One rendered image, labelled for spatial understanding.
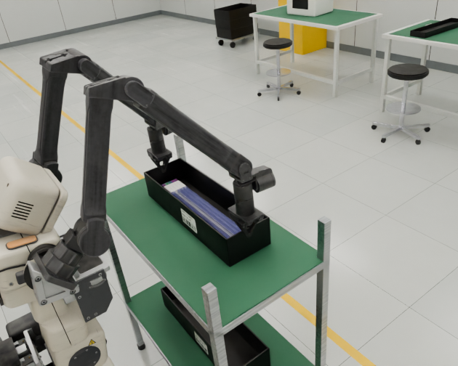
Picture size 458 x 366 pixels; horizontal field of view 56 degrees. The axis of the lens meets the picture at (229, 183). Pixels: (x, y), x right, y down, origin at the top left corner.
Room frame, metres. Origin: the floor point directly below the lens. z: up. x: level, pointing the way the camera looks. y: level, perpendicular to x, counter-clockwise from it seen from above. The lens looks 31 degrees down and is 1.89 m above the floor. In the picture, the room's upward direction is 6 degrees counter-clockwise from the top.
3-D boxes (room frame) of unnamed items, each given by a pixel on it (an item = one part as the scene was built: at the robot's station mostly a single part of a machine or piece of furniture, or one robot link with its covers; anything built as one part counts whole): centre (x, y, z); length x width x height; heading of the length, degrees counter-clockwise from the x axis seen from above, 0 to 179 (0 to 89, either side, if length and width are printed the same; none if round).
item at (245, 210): (1.08, -0.04, 1.15); 0.10 x 0.07 x 0.07; 33
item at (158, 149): (1.55, 0.26, 1.15); 0.10 x 0.07 x 0.07; 33
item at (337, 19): (5.51, -1.22, 0.40); 1.50 x 0.75 x 0.80; 33
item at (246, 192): (1.08, -0.04, 1.21); 0.07 x 0.06 x 0.07; 115
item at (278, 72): (5.05, -0.73, 0.31); 0.53 x 0.50 x 0.62; 79
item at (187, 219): (1.32, 0.11, 1.01); 0.57 x 0.17 x 0.11; 33
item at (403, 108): (3.63, -1.64, 0.31); 0.53 x 0.50 x 0.62; 33
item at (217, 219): (1.32, 0.11, 0.98); 0.51 x 0.07 x 0.03; 33
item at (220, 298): (1.28, 0.14, 0.55); 0.91 x 0.46 x 1.10; 33
